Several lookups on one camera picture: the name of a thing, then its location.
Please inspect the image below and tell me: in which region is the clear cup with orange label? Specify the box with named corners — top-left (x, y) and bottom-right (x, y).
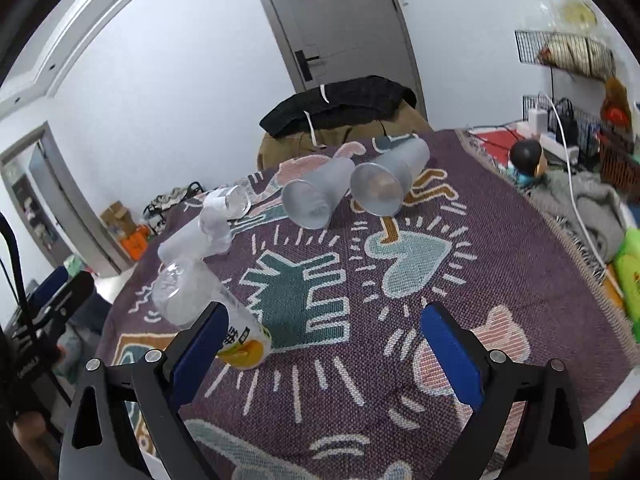
top-left (152, 257), bottom-right (271, 370)

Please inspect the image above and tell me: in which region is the frosted cup lying left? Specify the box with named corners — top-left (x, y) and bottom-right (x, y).
top-left (157, 208), bottom-right (232, 266)

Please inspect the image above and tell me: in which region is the frosted cup lying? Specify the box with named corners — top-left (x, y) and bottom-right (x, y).
top-left (281, 158), bottom-right (356, 230)
top-left (349, 136), bottom-right (431, 217)
top-left (157, 208), bottom-right (232, 266)

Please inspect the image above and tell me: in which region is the clear glass cup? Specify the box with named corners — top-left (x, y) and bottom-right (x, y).
top-left (203, 185), bottom-right (250, 220)

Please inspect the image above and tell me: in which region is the frosted cup lying middle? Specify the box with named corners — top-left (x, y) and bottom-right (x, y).
top-left (281, 158), bottom-right (356, 230)

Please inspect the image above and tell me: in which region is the frosted cup lying right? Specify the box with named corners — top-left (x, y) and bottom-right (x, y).
top-left (349, 136), bottom-right (431, 217)

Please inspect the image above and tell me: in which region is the orange bag on floor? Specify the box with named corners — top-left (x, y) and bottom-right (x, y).
top-left (120, 226), bottom-right (151, 261)

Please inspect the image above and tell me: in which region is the cardboard box on floor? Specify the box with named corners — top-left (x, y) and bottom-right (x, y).
top-left (100, 202), bottom-right (137, 240)

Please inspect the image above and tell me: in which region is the black shoe rack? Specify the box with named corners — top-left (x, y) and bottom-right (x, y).
top-left (142, 181), bottom-right (205, 235)

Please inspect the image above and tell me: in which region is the purple patterned woven blanket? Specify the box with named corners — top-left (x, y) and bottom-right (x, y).
top-left (94, 128), bottom-right (640, 480)

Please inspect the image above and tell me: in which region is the green wet wipes pack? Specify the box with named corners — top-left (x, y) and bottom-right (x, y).
top-left (613, 229), bottom-right (640, 342)

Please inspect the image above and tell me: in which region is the grey cloth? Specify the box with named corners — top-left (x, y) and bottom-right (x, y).
top-left (529, 170), bottom-right (627, 263)

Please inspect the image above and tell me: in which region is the brown chair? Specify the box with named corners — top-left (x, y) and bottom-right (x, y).
top-left (257, 102), bottom-right (433, 170)

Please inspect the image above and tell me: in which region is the red-brown plastic basket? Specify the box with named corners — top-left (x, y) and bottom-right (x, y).
top-left (598, 130), bottom-right (640, 202)

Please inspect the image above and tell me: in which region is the black round-head figurine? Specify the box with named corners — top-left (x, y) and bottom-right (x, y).
top-left (508, 139), bottom-right (548, 188)

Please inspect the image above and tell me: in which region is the white power strip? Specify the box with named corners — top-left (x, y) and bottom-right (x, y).
top-left (516, 107), bottom-right (579, 166)

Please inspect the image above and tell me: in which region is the red paper sheet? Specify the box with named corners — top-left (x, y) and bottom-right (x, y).
top-left (470, 126), bottom-right (523, 167)

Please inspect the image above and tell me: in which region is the brown plush toy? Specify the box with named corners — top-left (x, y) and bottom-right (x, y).
top-left (600, 76), bottom-right (632, 132)

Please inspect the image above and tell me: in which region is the black jacket on chair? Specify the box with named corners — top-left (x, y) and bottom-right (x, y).
top-left (259, 75), bottom-right (416, 139)

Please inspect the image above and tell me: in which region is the grey door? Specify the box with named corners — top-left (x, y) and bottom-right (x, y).
top-left (260, 0), bottom-right (426, 114)

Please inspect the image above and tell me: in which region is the clear plastic bag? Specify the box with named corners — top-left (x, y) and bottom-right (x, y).
top-left (538, 0), bottom-right (599, 35)

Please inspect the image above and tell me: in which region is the lower black wire shelf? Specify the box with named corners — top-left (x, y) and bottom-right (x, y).
top-left (522, 96), bottom-right (601, 162)

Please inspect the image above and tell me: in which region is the black wire shelf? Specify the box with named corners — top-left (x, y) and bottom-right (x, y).
top-left (514, 30), bottom-right (616, 81)
top-left (522, 96), bottom-right (601, 162)

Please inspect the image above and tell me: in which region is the white charging cable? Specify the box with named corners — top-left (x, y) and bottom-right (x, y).
top-left (537, 91), bottom-right (612, 266)

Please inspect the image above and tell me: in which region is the black door handle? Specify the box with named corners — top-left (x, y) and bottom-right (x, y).
top-left (294, 50), bottom-right (320, 82)

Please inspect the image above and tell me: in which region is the upper black wire shelf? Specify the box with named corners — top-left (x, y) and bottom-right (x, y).
top-left (514, 30), bottom-right (616, 81)

